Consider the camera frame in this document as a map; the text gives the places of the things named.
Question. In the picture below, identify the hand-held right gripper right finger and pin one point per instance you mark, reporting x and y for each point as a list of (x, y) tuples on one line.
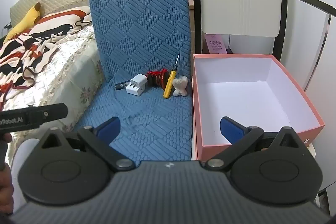
[(231, 129)]

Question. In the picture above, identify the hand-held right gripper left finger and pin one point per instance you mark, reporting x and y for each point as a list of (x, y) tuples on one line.
[(109, 127)]

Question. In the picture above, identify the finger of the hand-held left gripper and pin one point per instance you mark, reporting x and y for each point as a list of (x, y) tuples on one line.
[(52, 112)]

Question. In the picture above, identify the pink cardboard box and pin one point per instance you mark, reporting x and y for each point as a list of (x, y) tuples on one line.
[(262, 98)]

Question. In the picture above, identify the white cylinder block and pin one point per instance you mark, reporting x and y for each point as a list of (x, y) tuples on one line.
[(136, 86)]

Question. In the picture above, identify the white fuzzy sock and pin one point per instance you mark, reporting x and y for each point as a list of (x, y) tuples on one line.
[(180, 85)]

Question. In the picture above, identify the yellow screwdriver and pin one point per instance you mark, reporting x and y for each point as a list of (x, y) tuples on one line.
[(169, 82)]

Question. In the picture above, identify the person's left hand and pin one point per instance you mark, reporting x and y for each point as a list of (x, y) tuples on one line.
[(5, 187)]

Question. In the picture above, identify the black battery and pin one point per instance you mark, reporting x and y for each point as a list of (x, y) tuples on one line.
[(122, 85)]

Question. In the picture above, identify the floral bed quilt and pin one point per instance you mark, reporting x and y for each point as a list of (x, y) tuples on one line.
[(73, 69)]

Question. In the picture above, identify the red and black spring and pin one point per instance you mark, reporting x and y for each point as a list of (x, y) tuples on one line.
[(157, 78)]

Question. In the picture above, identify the striped blanket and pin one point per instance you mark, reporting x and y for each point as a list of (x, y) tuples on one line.
[(39, 40)]

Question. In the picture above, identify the pink carton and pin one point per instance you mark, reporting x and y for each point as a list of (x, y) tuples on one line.
[(215, 44)]

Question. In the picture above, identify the yellow plush toy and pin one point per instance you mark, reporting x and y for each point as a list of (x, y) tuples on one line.
[(26, 20)]

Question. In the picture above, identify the blue quilted chair cover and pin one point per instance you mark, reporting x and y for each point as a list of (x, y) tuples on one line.
[(144, 16)]

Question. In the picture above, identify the black chair frame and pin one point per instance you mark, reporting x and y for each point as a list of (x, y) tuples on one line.
[(283, 3)]

